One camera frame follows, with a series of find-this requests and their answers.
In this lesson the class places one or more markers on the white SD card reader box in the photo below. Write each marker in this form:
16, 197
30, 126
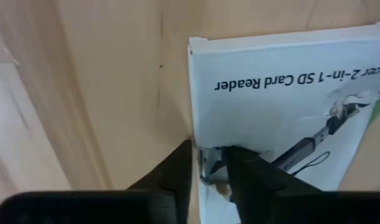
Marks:
271, 118

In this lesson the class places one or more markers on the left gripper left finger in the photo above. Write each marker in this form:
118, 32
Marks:
174, 174

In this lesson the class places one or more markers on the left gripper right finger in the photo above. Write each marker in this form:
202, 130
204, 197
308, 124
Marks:
255, 177

